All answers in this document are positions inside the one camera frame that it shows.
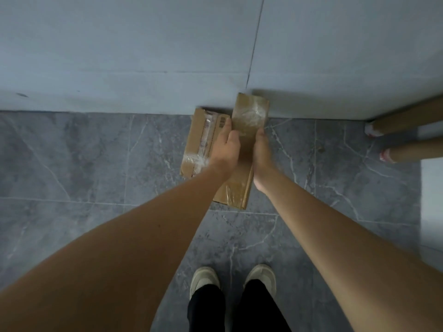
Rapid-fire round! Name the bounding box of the person's right hand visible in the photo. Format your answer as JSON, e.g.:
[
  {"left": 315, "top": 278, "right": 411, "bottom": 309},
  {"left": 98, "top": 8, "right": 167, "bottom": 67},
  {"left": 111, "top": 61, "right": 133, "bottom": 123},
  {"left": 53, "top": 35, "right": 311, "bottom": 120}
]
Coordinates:
[{"left": 252, "top": 129, "right": 275, "bottom": 186}]

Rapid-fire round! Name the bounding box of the person's left hand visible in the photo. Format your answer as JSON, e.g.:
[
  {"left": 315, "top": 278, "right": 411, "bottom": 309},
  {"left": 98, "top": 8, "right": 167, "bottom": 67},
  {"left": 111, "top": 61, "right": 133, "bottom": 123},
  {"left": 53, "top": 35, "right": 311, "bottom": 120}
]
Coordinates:
[{"left": 209, "top": 117, "right": 241, "bottom": 180}]

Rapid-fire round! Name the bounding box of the person's black trouser leg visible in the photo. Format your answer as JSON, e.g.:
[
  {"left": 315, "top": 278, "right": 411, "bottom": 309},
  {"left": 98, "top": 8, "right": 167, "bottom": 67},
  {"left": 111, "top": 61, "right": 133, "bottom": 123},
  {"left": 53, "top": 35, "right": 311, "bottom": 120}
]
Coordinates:
[
  {"left": 188, "top": 283, "right": 227, "bottom": 332},
  {"left": 238, "top": 279, "right": 292, "bottom": 332}
]

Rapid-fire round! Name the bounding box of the person's left black trouser leg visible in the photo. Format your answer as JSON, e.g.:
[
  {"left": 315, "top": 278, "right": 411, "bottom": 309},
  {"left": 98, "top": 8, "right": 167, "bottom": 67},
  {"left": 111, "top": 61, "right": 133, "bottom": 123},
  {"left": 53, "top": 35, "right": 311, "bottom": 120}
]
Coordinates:
[{"left": 188, "top": 283, "right": 227, "bottom": 332}]

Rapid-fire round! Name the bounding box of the person's right black trouser leg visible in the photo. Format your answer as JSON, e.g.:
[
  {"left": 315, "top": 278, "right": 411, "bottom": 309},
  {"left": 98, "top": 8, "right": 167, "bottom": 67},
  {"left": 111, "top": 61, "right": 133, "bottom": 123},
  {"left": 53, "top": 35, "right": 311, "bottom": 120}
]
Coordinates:
[{"left": 238, "top": 279, "right": 292, "bottom": 332}]

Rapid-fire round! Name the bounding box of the white cabinet panel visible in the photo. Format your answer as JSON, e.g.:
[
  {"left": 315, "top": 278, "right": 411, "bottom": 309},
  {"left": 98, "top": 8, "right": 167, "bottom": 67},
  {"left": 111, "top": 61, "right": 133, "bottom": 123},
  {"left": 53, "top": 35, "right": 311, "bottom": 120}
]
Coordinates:
[{"left": 420, "top": 158, "right": 443, "bottom": 247}]

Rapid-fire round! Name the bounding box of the person's left white shoe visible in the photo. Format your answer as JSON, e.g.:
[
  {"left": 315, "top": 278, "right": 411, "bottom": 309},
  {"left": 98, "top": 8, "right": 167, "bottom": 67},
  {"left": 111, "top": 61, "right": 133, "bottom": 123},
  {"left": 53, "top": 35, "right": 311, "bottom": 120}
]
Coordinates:
[{"left": 189, "top": 266, "right": 221, "bottom": 298}]

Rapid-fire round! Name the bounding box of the person's right forearm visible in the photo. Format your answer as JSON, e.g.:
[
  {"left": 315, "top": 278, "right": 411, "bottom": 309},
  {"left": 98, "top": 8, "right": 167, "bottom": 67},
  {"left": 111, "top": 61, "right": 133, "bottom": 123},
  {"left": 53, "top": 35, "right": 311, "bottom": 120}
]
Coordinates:
[{"left": 254, "top": 166, "right": 443, "bottom": 332}]

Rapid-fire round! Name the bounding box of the person's left forearm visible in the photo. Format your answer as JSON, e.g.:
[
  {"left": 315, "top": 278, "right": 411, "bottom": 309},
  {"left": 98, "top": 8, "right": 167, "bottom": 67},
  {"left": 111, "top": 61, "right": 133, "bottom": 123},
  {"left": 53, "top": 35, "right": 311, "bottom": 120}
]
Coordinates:
[{"left": 0, "top": 165, "right": 233, "bottom": 332}]

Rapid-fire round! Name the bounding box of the person's right white shoe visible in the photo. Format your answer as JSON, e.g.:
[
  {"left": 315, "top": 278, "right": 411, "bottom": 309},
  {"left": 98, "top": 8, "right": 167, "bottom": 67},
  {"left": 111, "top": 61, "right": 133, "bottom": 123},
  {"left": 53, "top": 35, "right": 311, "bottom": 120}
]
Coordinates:
[{"left": 244, "top": 264, "right": 277, "bottom": 297}]

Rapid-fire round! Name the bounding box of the long taped cardboard box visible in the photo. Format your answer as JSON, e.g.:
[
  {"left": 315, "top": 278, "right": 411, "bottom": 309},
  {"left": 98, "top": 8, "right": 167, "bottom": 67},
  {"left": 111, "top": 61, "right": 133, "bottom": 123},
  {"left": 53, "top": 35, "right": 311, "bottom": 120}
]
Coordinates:
[{"left": 212, "top": 92, "right": 270, "bottom": 210}]

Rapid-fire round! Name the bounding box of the labelled taped cardboard box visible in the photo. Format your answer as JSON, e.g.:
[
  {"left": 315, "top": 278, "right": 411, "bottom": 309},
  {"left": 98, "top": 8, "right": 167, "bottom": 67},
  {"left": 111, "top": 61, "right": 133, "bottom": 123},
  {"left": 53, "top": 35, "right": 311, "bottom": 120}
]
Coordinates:
[{"left": 180, "top": 107, "right": 232, "bottom": 179}]

